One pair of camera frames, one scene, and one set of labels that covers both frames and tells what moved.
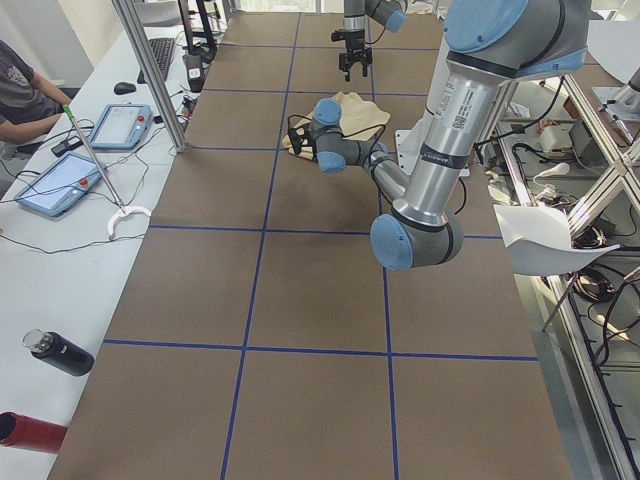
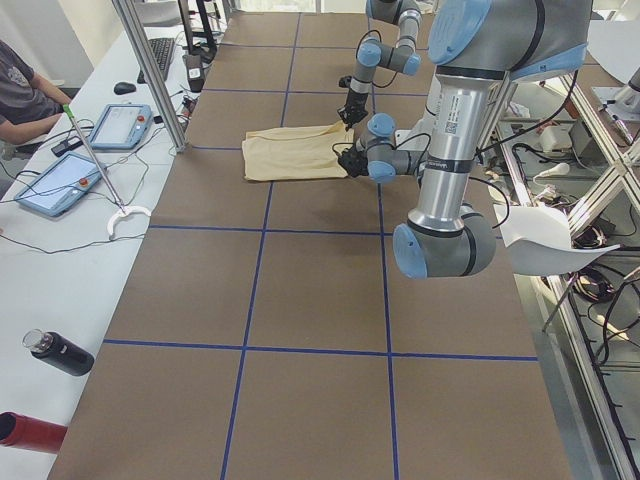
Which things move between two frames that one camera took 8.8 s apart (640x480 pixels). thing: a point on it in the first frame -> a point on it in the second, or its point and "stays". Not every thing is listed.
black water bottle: (56, 350) stays
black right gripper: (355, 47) -> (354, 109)
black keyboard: (162, 49) stays
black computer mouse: (123, 88) stays
